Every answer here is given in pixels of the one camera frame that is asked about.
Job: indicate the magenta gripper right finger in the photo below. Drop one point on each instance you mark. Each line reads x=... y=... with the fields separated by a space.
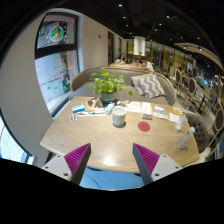
x=146 y=161

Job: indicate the grey tufted chair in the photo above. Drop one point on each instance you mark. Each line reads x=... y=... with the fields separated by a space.
x=201 y=132

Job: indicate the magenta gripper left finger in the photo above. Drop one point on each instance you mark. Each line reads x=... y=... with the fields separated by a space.
x=77 y=161

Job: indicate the blue white leaflet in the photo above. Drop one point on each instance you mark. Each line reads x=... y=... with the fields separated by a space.
x=159 y=109

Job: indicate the round-back wooden chair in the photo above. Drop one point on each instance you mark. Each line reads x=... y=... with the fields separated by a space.
x=192 y=87

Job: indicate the white ceramic cup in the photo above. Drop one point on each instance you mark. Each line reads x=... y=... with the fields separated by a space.
x=119 y=115

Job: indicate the green potted plant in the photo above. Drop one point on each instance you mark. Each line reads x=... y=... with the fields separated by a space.
x=106 y=84

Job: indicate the grey curved sofa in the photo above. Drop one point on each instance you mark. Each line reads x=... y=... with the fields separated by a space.
x=81 y=81

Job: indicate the person in white shirt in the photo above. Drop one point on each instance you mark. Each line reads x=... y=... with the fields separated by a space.
x=147 y=64

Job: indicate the large paper menu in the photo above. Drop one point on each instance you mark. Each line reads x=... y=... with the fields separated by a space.
x=139 y=107

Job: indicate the white napkin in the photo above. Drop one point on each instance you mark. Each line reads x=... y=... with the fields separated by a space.
x=173 y=118

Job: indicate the clear plastic water bottle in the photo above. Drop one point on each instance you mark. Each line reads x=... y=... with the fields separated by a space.
x=185 y=137

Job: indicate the small white sign card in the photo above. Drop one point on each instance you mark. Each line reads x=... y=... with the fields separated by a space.
x=73 y=118

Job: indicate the white cylindrical pillar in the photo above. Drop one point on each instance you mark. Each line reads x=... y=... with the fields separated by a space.
x=139 y=45

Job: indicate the clear plastic drink cup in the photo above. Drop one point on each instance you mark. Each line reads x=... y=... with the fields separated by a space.
x=181 y=122

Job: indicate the grey chevron pillow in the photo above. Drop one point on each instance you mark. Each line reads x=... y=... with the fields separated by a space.
x=148 y=86

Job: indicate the yellow card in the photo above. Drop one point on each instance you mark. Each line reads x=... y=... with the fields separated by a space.
x=177 y=111

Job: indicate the red round coaster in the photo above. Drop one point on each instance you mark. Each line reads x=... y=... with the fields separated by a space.
x=144 y=126

